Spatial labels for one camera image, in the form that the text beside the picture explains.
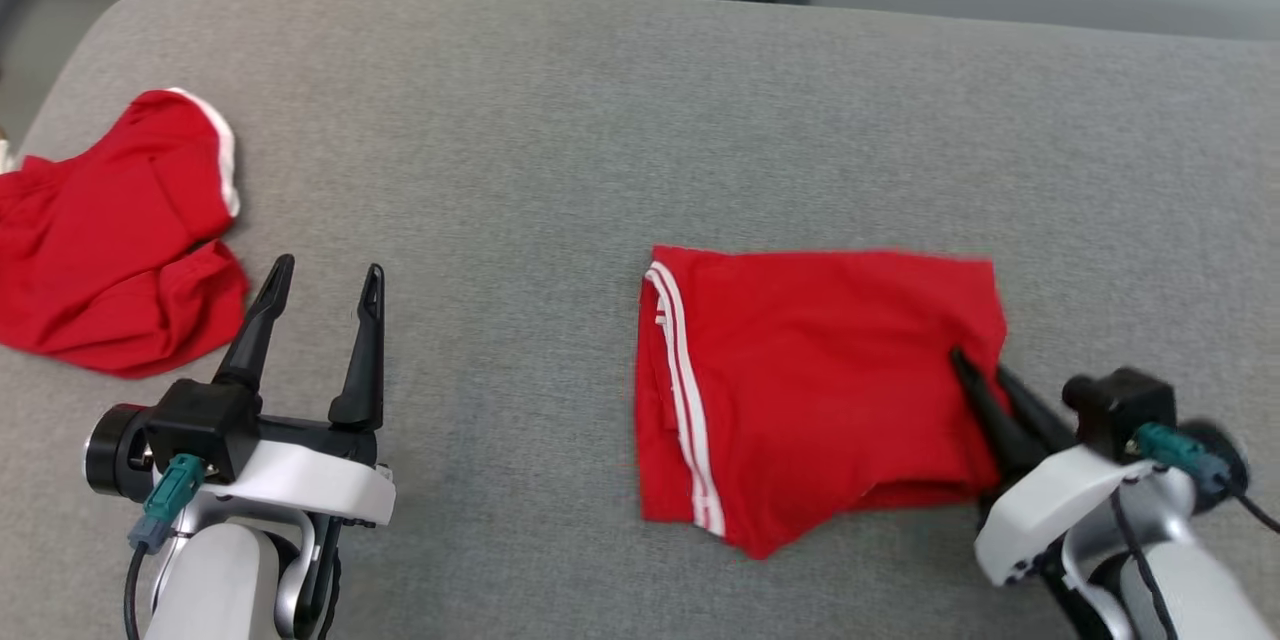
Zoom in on red shirt with white sleeves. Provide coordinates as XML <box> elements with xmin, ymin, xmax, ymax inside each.
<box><xmin>634</xmin><ymin>244</ymin><xmax>1010</xmax><ymax>562</ymax></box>

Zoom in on red shorts with white stripe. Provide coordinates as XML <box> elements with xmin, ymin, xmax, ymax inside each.
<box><xmin>0</xmin><ymin>88</ymin><xmax>250</xmax><ymax>380</ymax></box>

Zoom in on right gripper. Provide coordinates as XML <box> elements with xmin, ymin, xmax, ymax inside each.
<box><xmin>948</xmin><ymin>348</ymin><xmax>1197</xmax><ymax>587</ymax></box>

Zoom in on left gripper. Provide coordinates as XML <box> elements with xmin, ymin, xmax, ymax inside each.
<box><xmin>200</xmin><ymin>254</ymin><xmax>397</xmax><ymax>528</ymax></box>

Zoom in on right cable with teal plug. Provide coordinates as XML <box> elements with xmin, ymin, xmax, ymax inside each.
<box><xmin>1135</xmin><ymin>422</ymin><xmax>1280</xmax><ymax>537</ymax></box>

